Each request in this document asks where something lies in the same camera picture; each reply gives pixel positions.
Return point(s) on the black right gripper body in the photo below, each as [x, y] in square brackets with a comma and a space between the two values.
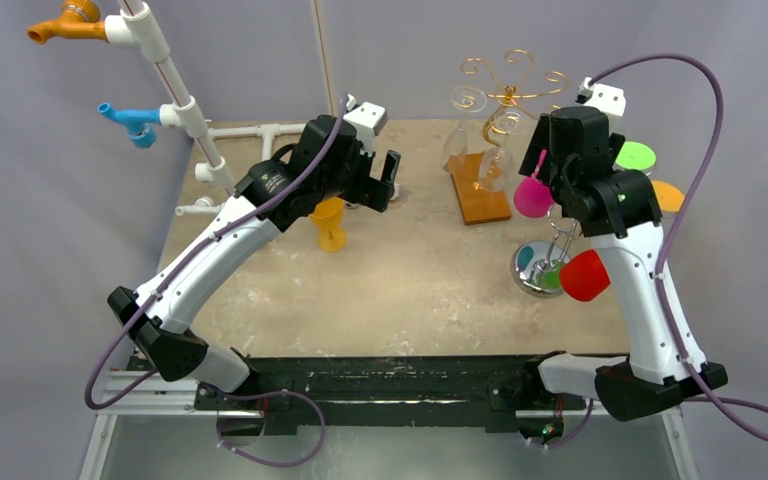
[542, 147]

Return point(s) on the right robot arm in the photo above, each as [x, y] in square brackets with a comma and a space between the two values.
[623, 222]

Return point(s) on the wooden rack base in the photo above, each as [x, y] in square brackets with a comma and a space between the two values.
[478, 206]

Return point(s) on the green faucet with white elbow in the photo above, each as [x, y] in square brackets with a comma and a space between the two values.
[394, 197]

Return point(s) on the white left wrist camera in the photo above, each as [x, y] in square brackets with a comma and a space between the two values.
[368, 120]

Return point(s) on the gold wire glass rack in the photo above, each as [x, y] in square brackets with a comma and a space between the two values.
[512, 95]

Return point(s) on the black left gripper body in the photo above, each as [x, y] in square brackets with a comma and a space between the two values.
[352, 180]

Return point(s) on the clear wine glass left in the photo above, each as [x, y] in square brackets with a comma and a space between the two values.
[466, 100]

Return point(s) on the orange faucet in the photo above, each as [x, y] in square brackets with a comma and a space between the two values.
[78, 19]

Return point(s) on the yellow wine glass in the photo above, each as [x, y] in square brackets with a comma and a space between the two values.
[326, 218]

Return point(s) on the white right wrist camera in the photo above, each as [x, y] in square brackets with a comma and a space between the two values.
[608, 99]

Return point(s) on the red wine glass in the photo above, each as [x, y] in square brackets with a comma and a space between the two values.
[584, 277]

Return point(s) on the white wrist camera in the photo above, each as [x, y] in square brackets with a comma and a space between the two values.
[368, 120]
[608, 99]

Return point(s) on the orange wine glass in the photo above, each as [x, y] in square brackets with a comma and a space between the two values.
[670, 198]

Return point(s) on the white PVC pipe frame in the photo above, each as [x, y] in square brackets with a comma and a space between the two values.
[135, 25]

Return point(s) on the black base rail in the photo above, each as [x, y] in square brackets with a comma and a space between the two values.
[493, 392]

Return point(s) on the pink wine glass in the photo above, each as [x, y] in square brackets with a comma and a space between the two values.
[532, 199]

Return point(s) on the clear wine glass right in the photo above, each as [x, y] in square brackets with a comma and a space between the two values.
[497, 162]

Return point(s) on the chrome wire glass rack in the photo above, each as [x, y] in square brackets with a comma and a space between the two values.
[535, 266]

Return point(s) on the green wine glass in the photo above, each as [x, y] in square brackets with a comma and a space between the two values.
[635, 156]

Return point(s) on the blue faucet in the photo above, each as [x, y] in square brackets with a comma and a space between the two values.
[138, 123]

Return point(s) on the clear wine glass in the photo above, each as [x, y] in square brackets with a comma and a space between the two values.
[497, 162]
[466, 100]

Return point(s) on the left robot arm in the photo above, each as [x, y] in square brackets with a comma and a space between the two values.
[158, 315]

